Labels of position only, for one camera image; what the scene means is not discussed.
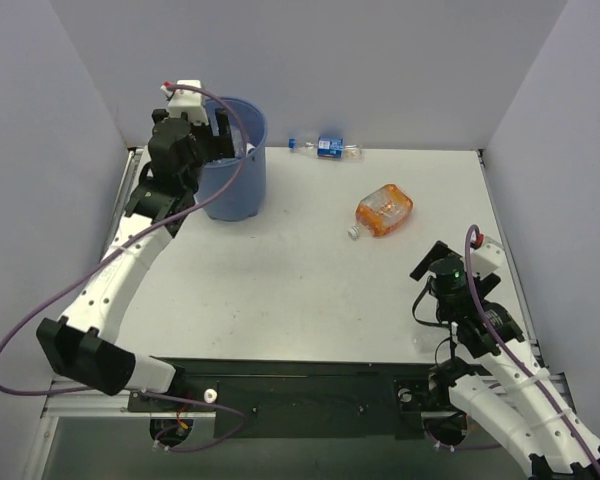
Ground long clear plastic bottle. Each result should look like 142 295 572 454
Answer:
231 125 255 158

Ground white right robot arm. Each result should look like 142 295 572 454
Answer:
215 113 600 478

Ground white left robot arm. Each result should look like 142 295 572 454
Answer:
36 108 213 412

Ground blue plastic bin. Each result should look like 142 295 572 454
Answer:
195 97 268 222

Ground crushed clear plastic bottle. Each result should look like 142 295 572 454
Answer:
412 332 446 355

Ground orange plastic bottle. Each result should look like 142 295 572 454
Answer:
347 184 414 240

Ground blue cap labelled bottle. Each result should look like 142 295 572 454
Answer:
288 136 363 160

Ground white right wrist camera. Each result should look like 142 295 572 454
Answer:
470 234 505 279

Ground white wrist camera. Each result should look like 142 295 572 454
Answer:
161 82 209 126
470 234 505 279

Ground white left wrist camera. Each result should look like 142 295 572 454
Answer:
161 82 209 126

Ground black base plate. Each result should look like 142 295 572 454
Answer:
128 358 461 440

